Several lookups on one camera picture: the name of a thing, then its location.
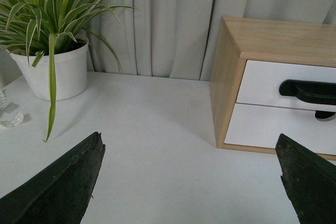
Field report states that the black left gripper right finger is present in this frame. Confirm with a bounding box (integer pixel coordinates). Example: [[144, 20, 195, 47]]
[[275, 134, 335, 223]]

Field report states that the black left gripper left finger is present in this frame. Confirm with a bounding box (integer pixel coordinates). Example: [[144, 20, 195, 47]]
[[1, 132, 106, 223]]

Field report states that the white drawer black handle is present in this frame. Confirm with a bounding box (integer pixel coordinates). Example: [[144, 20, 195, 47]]
[[236, 60, 335, 111]]

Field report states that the white lower drawer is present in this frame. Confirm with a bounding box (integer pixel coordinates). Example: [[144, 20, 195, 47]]
[[225, 103, 335, 155]]

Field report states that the wooden drawer cabinet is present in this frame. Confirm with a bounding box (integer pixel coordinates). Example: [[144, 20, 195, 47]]
[[210, 17, 335, 153]]

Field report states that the white tape strip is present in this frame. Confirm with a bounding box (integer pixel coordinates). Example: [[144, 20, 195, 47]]
[[1, 90, 24, 128]]

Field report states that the white plant pot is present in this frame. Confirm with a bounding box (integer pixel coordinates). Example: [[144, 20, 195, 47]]
[[9, 35, 89, 100]]

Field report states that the green spider plant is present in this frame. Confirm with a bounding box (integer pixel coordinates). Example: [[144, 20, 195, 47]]
[[0, 0, 144, 142]]

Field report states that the grey curtain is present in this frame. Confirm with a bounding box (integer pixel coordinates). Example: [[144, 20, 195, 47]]
[[0, 0, 336, 82]]

